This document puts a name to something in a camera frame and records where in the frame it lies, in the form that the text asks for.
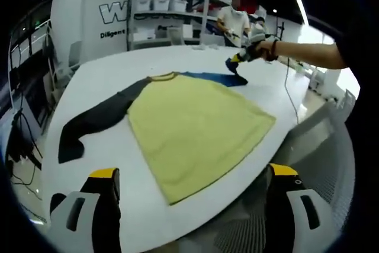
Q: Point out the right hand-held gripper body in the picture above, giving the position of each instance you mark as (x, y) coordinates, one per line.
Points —
(257, 36)

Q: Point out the grey metal shelf unit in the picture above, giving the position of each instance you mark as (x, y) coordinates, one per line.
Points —
(132, 19)

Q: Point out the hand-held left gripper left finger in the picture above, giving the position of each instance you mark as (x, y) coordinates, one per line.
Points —
(89, 223)

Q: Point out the grey mesh chair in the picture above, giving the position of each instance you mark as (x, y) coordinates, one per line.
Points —
(319, 158)

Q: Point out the yellow blue black garment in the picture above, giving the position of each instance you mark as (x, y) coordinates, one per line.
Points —
(192, 122)

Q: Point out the person's right hand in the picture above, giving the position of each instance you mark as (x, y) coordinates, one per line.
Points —
(263, 51)

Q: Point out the white storage box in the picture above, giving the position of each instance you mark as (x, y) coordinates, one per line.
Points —
(161, 4)
(144, 4)
(179, 4)

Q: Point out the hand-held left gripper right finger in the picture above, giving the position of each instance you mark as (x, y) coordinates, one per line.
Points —
(281, 223)

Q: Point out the white chair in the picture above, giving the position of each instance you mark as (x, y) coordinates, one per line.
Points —
(175, 36)

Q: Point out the black stand pole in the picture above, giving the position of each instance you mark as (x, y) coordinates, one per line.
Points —
(280, 30)

